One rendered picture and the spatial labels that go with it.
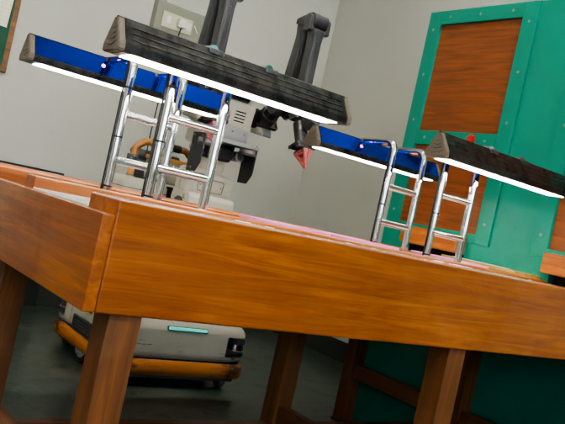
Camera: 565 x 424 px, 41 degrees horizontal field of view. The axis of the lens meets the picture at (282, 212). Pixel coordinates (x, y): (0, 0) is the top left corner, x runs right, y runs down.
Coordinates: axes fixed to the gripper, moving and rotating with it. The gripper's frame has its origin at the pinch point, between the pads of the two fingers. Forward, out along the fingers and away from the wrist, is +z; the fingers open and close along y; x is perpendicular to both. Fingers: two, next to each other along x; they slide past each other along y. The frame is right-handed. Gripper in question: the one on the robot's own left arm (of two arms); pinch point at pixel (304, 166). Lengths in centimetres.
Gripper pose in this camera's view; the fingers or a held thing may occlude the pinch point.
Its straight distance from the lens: 302.5
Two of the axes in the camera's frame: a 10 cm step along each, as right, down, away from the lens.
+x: -6.2, 3.4, 7.1
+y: 7.8, 1.7, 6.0
